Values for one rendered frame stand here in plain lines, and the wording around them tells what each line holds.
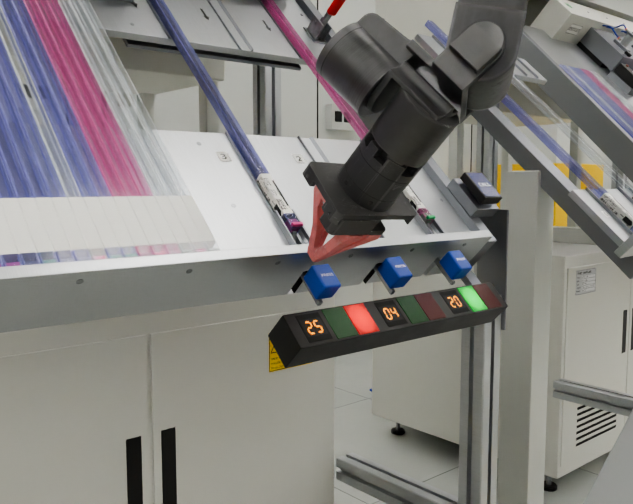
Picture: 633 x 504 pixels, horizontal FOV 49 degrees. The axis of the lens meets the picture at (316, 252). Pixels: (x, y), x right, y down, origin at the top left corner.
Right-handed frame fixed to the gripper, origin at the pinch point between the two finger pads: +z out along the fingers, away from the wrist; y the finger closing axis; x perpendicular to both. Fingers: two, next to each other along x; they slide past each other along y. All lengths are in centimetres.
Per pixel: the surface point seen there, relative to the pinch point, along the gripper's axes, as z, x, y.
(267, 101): 22, -54, -33
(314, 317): 3.9, 5.2, 0.7
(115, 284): 3.4, 0.0, 20.0
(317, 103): 108, -174, -171
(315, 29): 2, -46, -27
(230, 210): 3.3, -8.5, 4.8
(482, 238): 0.3, -1.4, -29.5
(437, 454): 100, -1, -113
